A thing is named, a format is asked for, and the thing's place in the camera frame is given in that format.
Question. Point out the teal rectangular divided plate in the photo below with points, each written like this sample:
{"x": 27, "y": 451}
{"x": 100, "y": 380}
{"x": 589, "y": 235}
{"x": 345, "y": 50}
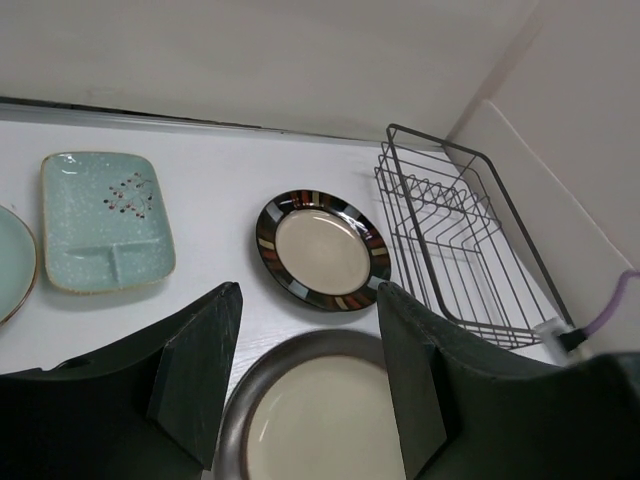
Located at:
{"x": 105, "y": 225}

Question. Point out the grey rim cream plate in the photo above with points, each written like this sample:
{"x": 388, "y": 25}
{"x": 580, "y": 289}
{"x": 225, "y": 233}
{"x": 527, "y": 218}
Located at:
{"x": 316, "y": 406}

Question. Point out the wire dish rack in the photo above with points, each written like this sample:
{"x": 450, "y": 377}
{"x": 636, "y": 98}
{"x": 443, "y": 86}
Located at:
{"x": 459, "y": 243}

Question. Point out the teal round flower plate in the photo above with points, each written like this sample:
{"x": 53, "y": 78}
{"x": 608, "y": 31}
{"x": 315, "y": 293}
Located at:
{"x": 19, "y": 264}

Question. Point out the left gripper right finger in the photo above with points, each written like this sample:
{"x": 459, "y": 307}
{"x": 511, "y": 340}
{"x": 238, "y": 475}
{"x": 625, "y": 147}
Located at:
{"x": 468, "y": 409}

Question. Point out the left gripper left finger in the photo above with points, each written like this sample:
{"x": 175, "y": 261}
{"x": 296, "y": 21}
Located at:
{"x": 148, "y": 406}

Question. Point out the striped rim round plate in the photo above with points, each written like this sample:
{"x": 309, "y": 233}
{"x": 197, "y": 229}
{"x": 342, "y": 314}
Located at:
{"x": 322, "y": 250}

